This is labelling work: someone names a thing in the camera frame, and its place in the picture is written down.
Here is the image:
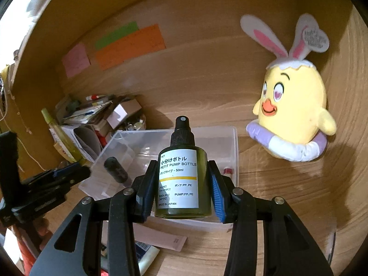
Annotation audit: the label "blue staples box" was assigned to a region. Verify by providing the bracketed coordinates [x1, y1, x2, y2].
[135, 241, 160, 275]

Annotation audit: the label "pink sticky note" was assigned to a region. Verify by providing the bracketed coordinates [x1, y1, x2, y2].
[62, 42, 90, 78]

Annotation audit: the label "green pump bottle white label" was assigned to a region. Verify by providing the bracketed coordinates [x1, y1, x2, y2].
[155, 116, 211, 219]

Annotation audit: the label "yellow-green tall bottle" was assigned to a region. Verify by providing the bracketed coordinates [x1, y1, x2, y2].
[41, 108, 86, 164]

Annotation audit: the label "yellow chick plush bunny ears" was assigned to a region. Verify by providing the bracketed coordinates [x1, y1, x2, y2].
[240, 13, 337, 162]

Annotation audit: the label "clear plastic storage bin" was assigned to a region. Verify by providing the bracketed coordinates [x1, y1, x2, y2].
[78, 125, 240, 227]

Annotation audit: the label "green sticky note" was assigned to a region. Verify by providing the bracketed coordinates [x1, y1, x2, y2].
[95, 21, 139, 50]

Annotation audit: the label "black cylindrical bottle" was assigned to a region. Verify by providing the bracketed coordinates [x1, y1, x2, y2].
[103, 156, 129, 184]

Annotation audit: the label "small cardboard box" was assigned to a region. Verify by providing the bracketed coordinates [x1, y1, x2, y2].
[107, 99, 142, 129]

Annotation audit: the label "red cap lip balm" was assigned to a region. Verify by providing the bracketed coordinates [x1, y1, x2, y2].
[223, 167, 233, 178]

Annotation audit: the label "pink cream tube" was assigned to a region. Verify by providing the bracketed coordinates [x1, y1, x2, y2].
[102, 220, 188, 252]

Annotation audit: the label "red white marker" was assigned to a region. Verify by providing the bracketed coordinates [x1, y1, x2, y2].
[86, 95, 105, 101]

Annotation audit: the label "stack of papers and books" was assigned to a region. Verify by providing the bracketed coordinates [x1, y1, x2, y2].
[50, 95, 120, 163]

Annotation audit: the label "orange sticky note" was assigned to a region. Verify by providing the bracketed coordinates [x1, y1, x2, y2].
[95, 24, 166, 70]

